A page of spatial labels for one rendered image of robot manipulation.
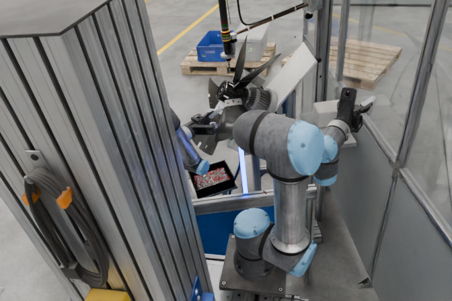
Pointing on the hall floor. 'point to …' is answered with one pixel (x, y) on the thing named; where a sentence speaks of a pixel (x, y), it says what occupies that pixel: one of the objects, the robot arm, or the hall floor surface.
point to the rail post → (310, 236)
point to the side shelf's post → (320, 203)
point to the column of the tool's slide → (320, 84)
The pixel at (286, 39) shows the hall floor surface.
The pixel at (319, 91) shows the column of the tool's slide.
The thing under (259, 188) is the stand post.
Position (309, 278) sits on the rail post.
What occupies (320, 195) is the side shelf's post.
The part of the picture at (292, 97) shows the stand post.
